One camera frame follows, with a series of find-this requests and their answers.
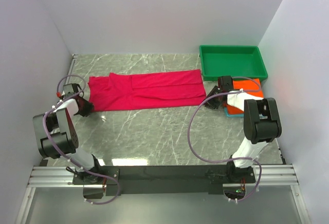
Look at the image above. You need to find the crimson red t shirt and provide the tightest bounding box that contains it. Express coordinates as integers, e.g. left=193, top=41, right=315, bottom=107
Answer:
left=88, top=69, right=206, bottom=111

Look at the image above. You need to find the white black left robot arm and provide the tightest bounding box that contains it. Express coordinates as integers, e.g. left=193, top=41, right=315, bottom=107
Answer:
left=32, top=83, right=106, bottom=184

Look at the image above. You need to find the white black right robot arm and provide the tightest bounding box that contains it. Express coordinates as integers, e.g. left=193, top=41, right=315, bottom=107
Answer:
left=205, top=76, right=282, bottom=182

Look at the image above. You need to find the green plastic bin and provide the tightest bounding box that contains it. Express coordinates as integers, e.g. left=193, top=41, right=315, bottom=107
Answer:
left=199, top=45, right=268, bottom=81

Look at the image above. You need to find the folded orange t shirt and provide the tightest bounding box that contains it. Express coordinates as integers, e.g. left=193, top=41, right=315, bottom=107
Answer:
left=226, top=79, right=264, bottom=114

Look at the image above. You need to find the folded light blue t shirt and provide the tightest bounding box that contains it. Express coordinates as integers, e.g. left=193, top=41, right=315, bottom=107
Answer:
left=224, top=107, right=244, bottom=118

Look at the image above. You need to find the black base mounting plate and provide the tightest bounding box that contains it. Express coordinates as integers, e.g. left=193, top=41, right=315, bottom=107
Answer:
left=72, top=162, right=257, bottom=199

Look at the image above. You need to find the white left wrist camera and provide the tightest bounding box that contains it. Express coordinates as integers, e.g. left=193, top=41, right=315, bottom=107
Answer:
left=57, top=92, right=65, bottom=99

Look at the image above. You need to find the aluminium front rail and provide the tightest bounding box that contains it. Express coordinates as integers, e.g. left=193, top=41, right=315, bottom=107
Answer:
left=27, top=165, right=299, bottom=188

